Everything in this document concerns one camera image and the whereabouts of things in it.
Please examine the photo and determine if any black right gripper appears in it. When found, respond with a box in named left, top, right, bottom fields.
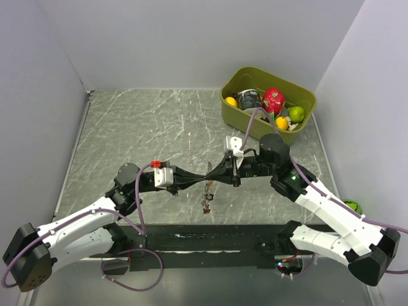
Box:
left=205, top=154, right=275, bottom=187

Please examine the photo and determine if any metal disc keyring with rings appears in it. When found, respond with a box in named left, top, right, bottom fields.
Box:
left=201, top=180, right=214, bottom=214

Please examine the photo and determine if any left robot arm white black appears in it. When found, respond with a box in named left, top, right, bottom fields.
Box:
left=1, top=161, right=206, bottom=292

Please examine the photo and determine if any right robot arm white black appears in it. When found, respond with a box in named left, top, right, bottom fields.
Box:
left=207, top=134, right=400, bottom=286

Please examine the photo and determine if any yellow lemon toy left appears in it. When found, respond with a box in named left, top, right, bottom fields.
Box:
left=224, top=96, right=238, bottom=108

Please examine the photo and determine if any yellow lemon toy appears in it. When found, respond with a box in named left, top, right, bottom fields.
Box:
left=275, top=117, right=289, bottom=131
left=224, top=96, right=238, bottom=108

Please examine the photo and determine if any yellow lemon toy right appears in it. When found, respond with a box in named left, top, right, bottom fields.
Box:
left=275, top=117, right=289, bottom=131

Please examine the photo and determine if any black printed cup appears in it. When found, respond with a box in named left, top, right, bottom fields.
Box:
left=237, top=89, right=263, bottom=115

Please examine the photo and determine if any red dragon fruit toy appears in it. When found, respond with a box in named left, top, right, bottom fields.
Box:
left=262, top=87, right=285, bottom=117

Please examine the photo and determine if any green pear toy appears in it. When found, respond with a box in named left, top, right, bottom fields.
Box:
left=288, top=106, right=305, bottom=124

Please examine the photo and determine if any olive green plastic bin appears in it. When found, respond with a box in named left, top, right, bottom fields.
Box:
left=220, top=66, right=317, bottom=144

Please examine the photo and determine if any green watermelon ball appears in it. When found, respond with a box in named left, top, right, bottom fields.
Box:
left=342, top=199, right=362, bottom=215

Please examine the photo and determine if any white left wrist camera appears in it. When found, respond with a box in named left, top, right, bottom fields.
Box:
left=151, top=160, right=174, bottom=188

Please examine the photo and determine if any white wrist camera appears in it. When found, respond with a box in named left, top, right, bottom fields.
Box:
left=223, top=136, right=244, bottom=168
left=151, top=160, right=174, bottom=188

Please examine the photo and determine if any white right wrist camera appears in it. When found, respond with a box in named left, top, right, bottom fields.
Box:
left=223, top=136, right=244, bottom=168

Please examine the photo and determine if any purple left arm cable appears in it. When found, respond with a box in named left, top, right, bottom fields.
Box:
left=1, top=162, right=160, bottom=288

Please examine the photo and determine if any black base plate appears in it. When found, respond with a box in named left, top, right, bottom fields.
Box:
left=100, top=224, right=308, bottom=272

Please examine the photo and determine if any aluminium rail frame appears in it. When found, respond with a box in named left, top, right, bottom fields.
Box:
left=30, top=232, right=369, bottom=262

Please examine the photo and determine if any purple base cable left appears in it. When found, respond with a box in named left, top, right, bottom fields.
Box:
left=101, top=248, right=165, bottom=291

